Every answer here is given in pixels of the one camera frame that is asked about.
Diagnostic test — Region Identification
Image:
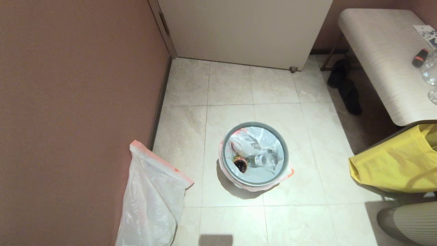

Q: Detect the gray bin rim ring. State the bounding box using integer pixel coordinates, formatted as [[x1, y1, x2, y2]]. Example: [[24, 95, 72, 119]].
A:
[[221, 122, 290, 187]]

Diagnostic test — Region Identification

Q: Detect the clear plastic bag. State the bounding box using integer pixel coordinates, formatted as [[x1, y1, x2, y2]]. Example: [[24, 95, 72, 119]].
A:
[[218, 126, 295, 192]]

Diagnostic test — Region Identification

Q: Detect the yellow fabric bag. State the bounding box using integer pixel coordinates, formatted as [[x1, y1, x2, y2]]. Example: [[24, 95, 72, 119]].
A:
[[349, 124, 437, 194]]

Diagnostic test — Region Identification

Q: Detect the round colourful food cup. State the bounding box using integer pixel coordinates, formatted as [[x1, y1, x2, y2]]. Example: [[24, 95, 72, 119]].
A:
[[234, 156, 248, 174]]

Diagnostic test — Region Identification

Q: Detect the clear plastic bottle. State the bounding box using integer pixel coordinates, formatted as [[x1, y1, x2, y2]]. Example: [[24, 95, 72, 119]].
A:
[[246, 153, 279, 169]]

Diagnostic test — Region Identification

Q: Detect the white door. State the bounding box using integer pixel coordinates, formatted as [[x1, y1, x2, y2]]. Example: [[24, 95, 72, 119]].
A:
[[157, 0, 333, 71]]

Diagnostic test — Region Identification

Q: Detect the black slipper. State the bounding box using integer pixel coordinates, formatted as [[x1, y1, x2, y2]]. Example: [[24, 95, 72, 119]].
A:
[[327, 59, 352, 88], [340, 79, 363, 115]]

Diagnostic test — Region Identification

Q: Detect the thin metal bench leg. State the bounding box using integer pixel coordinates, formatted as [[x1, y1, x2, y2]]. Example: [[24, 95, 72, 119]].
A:
[[321, 33, 345, 71]]

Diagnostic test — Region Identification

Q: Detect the beige wood grain bench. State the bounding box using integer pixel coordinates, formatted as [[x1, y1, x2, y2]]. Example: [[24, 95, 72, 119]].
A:
[[338, 9, 437, 127]]

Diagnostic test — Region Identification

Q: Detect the small black red object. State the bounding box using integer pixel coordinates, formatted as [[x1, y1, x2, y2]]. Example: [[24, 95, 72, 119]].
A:
[[412, 48, 429, 68]]

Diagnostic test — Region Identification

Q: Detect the grey ribbed cushion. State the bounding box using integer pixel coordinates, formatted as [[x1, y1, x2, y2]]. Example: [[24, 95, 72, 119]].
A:
[[377, 201, 437, 246]]

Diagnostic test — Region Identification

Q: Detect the white blue printed card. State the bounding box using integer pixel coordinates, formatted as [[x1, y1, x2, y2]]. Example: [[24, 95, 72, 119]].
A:
[[412, 25, 437, 48]]

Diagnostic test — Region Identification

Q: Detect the white door frame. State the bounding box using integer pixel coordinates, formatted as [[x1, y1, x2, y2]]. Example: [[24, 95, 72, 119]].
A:
[[148, 0, 178, 59]]

